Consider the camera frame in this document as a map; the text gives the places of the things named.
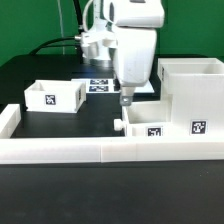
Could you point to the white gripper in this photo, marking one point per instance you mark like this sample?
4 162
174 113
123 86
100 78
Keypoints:
133 59

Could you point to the white front drawer tray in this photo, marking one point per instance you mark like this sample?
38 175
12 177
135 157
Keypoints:
145 119

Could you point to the white drawer tray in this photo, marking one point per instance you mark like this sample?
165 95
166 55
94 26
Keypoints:
145 119
55 96

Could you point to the white drawer cabinet box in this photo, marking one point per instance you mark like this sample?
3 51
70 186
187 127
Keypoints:
194 90

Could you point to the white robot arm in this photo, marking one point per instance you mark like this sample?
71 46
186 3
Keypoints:
99 43

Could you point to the white rear drawer tray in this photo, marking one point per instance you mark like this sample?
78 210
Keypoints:
55 96

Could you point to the white marker tag sheet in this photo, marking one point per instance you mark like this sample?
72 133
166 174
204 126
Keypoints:
107 85

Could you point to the white U-shaped fence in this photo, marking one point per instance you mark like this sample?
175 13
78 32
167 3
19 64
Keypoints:
90 150

